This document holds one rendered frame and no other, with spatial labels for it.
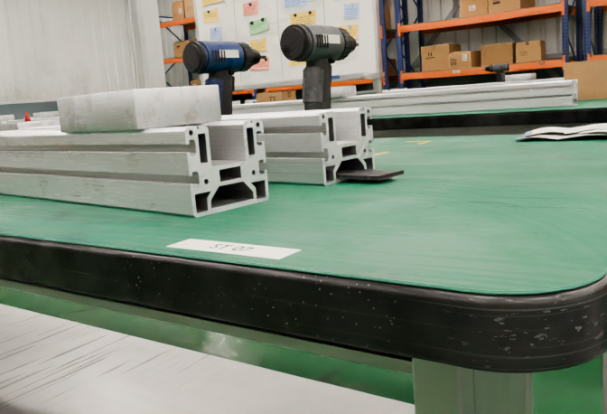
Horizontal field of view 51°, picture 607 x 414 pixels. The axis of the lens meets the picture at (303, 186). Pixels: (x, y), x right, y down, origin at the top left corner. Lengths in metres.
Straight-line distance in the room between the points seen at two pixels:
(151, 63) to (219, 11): 4.78
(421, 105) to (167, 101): 1.82
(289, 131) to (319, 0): 3.40
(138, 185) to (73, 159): 0.13
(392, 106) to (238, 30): 2.27
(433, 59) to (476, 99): 8.83
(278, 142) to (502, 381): 0.40
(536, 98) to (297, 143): 1.61
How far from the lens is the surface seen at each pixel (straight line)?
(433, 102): 2.39
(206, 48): 1.18
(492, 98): 2.32
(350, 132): 0.79
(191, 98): 0.69
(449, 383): 0.44
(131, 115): 0.65
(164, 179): 0.65
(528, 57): 10.56
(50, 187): 0.84
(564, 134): 1.11
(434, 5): 12.16
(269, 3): 4.39
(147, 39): 9.41
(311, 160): 0.74
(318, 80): 1.04
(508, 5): 10.68
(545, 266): 0.39
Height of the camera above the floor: 0.89
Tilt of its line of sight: 8 degrees down
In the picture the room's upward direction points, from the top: 4 degrees counter-clockwise
